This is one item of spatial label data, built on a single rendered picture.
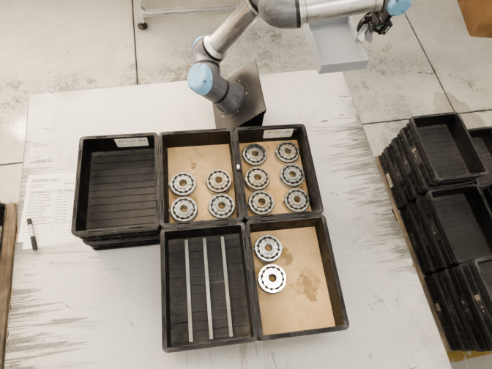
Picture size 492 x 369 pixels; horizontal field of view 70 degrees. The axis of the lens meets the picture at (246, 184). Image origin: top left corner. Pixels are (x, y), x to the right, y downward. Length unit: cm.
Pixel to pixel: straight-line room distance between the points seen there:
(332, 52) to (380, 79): 156
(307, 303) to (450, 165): 127
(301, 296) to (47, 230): 104
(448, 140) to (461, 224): 48
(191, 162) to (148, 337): 69
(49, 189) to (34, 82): 150
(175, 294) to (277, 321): 37
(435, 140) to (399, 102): 84
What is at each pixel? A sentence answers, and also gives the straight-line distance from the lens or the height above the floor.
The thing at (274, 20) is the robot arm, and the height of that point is 131.
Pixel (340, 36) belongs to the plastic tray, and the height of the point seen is 105.
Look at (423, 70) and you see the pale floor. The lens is 338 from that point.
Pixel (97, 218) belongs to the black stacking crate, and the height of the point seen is 83.
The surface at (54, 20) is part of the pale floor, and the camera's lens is 350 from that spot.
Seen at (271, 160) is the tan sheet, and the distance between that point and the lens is 149.
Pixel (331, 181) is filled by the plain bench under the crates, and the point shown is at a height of 70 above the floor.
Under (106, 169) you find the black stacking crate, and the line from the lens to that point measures 152.
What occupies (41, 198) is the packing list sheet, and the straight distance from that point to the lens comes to 171.
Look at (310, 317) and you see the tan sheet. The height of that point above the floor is 83.
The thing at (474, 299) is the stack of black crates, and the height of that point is 49.
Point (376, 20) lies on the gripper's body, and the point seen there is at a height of 122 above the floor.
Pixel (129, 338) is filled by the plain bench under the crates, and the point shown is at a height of 70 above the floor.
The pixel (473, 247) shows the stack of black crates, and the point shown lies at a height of 38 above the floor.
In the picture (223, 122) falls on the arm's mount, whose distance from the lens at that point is 163.
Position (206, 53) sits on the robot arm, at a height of 103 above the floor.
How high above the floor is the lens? 212
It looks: 65 degrees down
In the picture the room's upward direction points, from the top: 10 degrees clockwise
